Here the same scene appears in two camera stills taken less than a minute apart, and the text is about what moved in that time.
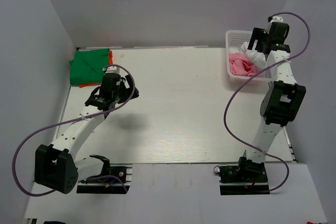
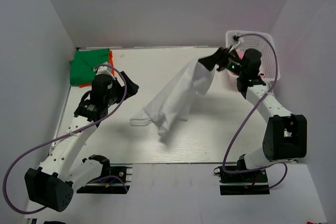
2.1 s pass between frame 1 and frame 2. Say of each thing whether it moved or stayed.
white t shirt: moved
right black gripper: moved
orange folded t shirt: stayed
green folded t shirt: stayed
